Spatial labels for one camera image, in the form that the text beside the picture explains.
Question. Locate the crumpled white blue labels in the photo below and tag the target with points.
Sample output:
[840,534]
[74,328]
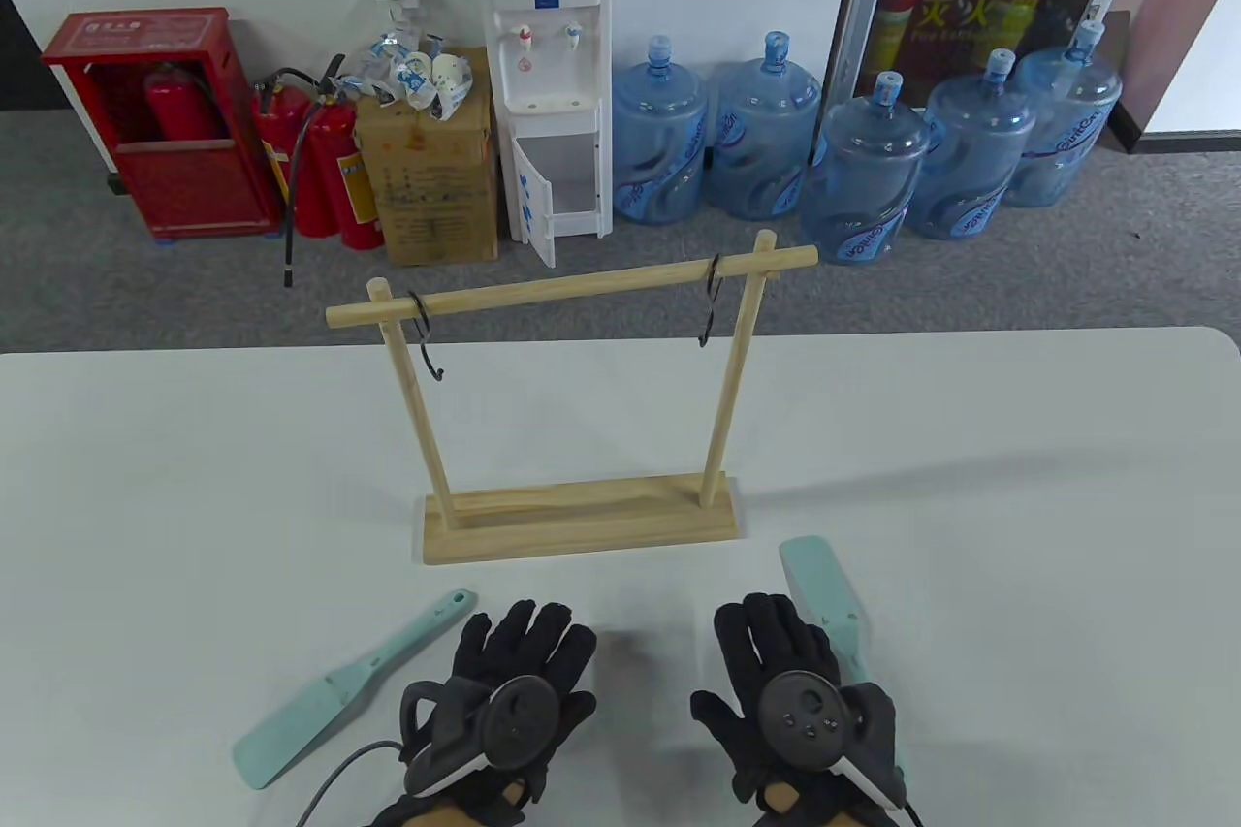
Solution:
[412,76]

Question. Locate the person's right forearm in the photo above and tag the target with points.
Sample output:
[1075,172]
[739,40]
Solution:
[779,798]

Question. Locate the black round left hand tracker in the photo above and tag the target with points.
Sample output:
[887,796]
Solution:
[519,720]

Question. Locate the wooden hanging rack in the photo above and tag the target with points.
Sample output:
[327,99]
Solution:
[582,517]

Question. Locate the person's left forearm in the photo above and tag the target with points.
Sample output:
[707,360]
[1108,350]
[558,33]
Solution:
[436,817]

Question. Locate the black round right hand tracker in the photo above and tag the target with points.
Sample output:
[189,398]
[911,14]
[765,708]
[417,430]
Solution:
[805,715]

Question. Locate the red fire extinguisher box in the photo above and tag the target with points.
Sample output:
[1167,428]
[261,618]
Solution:
[194,187]

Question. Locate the person's left hand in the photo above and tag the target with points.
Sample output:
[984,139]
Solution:
[524,643]

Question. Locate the blue water jug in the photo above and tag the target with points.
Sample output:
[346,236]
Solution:
[974,158]
[659,139]
[863,177]
[766,139]
[1062,129]

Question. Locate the person's right hand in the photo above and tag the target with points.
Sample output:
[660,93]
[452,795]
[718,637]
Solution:
[776,643]

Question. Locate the brown cardboard box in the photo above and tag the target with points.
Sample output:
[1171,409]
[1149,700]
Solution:
[436,187]

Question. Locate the black round hand tracker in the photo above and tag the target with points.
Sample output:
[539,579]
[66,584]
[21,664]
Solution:
[519,720]
[805,715]

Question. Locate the red fire extinguisher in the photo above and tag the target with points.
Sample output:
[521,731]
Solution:
[179,110]
[276,134]
[339,158]

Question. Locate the black metal s-hook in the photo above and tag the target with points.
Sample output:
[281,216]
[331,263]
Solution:
[712,299]
[425,320]

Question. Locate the mint green dessert spatula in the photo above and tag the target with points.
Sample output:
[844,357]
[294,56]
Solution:
[814,575]
[301,730]

